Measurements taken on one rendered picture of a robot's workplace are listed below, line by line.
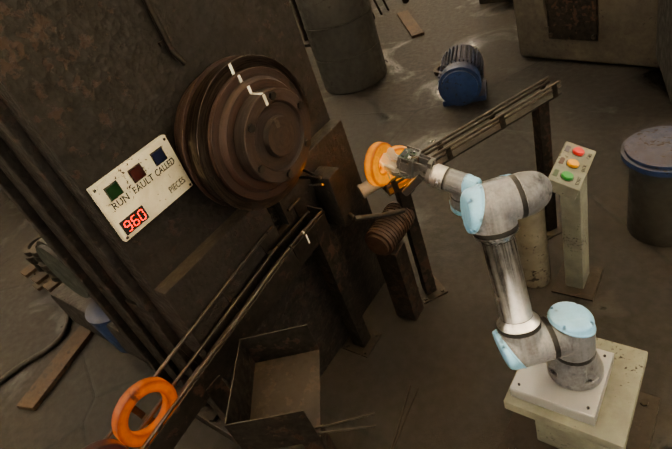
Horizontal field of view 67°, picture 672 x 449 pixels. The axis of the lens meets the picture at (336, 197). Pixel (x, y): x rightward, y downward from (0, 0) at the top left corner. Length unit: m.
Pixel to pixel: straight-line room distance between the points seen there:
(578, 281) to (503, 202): 1.06
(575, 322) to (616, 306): 0.80
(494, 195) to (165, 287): 0.96
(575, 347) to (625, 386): 0.24
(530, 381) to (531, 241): 0.67
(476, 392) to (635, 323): 0.65
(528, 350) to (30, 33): 1.45
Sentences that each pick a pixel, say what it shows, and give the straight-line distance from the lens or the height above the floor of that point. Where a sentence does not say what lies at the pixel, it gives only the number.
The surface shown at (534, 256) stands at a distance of 2.22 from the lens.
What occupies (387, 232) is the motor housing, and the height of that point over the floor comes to 0.52.
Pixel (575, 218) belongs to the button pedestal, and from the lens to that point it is 2.08.
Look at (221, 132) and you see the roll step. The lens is 1.44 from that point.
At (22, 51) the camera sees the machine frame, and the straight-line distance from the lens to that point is 1.38.
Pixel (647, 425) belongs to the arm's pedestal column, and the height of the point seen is 0.02.
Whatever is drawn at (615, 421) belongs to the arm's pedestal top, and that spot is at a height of 0.30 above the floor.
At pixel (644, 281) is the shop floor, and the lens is 2.41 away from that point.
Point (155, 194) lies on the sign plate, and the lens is 1.53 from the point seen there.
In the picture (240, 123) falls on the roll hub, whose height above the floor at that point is 1.22.
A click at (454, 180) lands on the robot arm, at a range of 1.63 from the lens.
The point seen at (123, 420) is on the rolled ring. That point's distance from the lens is 1.55.
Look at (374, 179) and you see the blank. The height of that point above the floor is 0.82.
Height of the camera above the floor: 1.76
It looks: 34 degrees down
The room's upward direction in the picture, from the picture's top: 21 degrees counter-clockwise
